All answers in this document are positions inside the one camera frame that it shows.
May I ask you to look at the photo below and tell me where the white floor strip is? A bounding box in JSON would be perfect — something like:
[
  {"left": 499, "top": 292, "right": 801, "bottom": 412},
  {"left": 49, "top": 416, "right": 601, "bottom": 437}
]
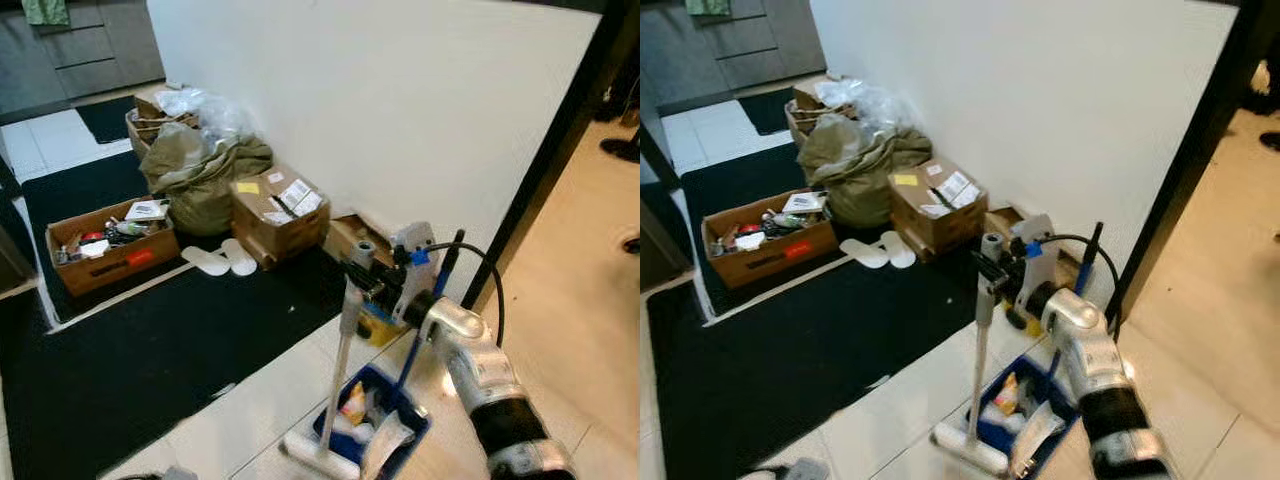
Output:
[
  {"left": 690, "top": 220, "right": 861, "bottom": 326},
  {"left": 30, "top": 225, "right": 206, "bottom": 336}
]

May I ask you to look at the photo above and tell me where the black door frame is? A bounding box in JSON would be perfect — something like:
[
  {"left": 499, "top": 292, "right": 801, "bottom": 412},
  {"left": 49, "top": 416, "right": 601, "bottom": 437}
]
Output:
[
  {"left": 465, "top": 0, "right": 626, "bottom": 311},
  {"left": 1108, "top": 0, "right": 1280, "bottom": 321}
]

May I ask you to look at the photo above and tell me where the blue long handled dustpan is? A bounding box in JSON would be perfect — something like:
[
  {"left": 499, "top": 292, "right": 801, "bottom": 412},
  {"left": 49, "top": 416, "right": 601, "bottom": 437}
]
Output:
[
  {"left": 313, "top": 230, "right": 468, "bottom": 480},
  {"left": 965, "top": 222, "right": 1106, "bottom": 480}
]

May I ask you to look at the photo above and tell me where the grey kitchen cabinet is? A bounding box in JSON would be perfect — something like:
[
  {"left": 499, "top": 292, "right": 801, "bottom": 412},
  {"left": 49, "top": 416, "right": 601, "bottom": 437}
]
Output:
[
  {"left": 0, "top": 0, "right": 166, "bottom": 116},
  {"left": 640, "top": 0, "right": 831, "bottom": 106}
]

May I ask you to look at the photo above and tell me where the white crumpled wrapper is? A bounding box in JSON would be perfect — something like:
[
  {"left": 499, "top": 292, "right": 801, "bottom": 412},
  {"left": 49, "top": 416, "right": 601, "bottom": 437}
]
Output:
[
  {"left": 358, "top": 408, "right": 416, "bottom": 480},
  {"left": 1010, "top": 400, "right": 1066, "bottom": 479}
]

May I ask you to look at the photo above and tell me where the small torn cardboard box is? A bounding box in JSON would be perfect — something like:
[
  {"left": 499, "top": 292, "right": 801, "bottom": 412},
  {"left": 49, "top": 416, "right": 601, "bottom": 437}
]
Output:
[
  {"left": 322, "top": 213, "right": 401, "bottom": 266},
  {"left": 985, "top": 207, "right": 1081, "bottom": 291}
]

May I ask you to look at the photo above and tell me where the open cardboard box red label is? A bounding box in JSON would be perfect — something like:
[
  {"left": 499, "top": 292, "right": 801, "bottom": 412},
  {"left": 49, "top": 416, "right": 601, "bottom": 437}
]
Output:
[
  {"left": 702, "top": 190, "right": 839, "bottom": 291},
  {"left": 45, "top": 197, "right": 183, "bottom": 298}
]

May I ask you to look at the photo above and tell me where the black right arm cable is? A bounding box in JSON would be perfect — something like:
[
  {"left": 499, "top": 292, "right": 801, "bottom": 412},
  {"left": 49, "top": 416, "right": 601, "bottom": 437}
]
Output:
[
  {"left": 1040, "top": 233, "right": 1121, "bottom": 341},
  {"left": 420, "top": 240, "right": 506, "bottom": 346}
]

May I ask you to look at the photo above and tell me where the olive green fabric sack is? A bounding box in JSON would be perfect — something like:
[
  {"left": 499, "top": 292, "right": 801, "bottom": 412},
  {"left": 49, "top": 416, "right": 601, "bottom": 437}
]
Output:
[
  {"left": 798, "top": 115, "right": 933, "bottom": 229},
  {"left": 140, "top": 122, "right": 276, "bottom": 236}
]

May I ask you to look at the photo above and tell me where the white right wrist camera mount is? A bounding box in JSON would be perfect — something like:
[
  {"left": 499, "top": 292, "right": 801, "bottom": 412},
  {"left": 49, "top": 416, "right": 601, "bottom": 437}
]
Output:
[
  {"left": 390, "top": 222, "right": 441, "bottom": 326},
  {"left": 1010, "top": 213, "right": 1059, "bottom": 316}
]

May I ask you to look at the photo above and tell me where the sealed cardboard box with labels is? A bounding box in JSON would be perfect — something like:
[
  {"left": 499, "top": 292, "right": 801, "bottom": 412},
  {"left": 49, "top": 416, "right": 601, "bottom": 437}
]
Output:
[
  {"left": 230, "top": 163, "right": 331, "bottom": 266},
  {"left": 888, "top": 157, "right": 989, "bottom": 256}
]

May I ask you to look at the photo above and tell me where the yellow snack packet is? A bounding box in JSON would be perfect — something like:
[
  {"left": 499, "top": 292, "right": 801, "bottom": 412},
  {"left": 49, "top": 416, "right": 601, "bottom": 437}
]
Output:
[
  {"left": 993, "top": 372, "right": 1021, "bottom": 416},
  {"left": 340, "top": 380, "right": 368, "bottom": 426}
]

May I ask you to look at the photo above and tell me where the silver handled white broom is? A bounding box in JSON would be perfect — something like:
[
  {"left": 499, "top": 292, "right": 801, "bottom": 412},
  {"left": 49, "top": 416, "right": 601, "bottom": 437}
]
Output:
[
  {"left": 932, "top": 233, "right": 1006, "bottom": 476},
  {"left": 282, "top": 238, "right": 379, "bottom": 480}
]

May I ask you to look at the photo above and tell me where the clear plastic bag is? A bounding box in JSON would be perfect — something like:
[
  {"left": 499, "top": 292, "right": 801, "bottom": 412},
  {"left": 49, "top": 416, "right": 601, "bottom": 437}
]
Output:
[
  {"left": 815, "top": 80, "right": 916, "bottom": 141},
  {"left": 150, "top": 88, "right": 256, "bottom": 151}
]

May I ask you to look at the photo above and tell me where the yellow bucket with blue band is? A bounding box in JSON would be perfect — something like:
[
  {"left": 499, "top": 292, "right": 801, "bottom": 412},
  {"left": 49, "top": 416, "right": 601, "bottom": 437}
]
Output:
[
  {"left": 1005, "top": 295, "right": 1051, "bottom": 336},
  {"left": 360, "top": 300, "right": 401, "bottom": 346}
]

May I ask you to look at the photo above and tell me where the cardboard box with wooden slats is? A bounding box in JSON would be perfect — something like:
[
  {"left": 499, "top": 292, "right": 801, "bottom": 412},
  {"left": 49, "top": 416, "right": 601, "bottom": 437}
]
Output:
[
  {"left": 785, "top": 78, "right": 861, "bottom": 146},
  {"left": 125, "top": 85, "right": 206, "bottom": 156}
]

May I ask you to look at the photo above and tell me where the dark kitchen floor mat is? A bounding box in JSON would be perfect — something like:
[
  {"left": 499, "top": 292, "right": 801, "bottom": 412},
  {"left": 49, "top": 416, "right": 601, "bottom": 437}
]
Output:
[
  {"left": 75, "top": 95, "right": 136, "bottom": 144},
  {"left": 740, "top": 88, "right": 801, "bottom": 136}
]

